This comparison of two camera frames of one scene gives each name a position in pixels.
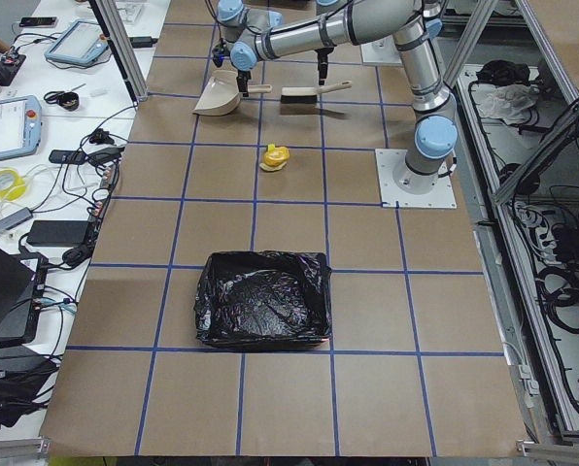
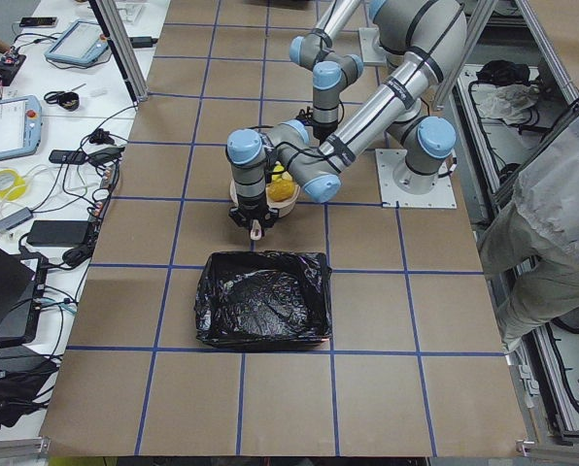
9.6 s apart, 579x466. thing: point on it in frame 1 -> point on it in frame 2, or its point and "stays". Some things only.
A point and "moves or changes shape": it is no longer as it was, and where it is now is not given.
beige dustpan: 222,93 -> 285,208
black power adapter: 57,232 stays
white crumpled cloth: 511,103 stays
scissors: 51,94 stays
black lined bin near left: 263,298 stays
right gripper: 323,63 -> 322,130
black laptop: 12,290 stays
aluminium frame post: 116,32 stays
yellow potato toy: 277,156 moves or changes shape
